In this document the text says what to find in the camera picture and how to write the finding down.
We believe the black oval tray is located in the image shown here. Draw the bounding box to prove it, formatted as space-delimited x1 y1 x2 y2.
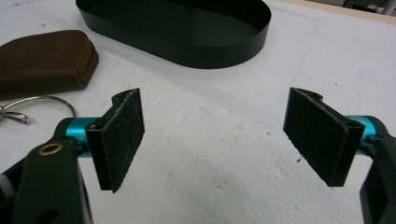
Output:
75 0 272 70

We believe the silver key ring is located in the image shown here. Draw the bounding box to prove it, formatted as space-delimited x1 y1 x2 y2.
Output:
0 94 78 125

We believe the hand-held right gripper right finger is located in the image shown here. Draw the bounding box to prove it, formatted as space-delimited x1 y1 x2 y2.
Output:
282 87 394 188

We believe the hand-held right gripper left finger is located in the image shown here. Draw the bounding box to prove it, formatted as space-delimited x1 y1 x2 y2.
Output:
54 87 146 194

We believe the brown leather key case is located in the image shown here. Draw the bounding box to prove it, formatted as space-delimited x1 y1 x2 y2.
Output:
0 29 100 101

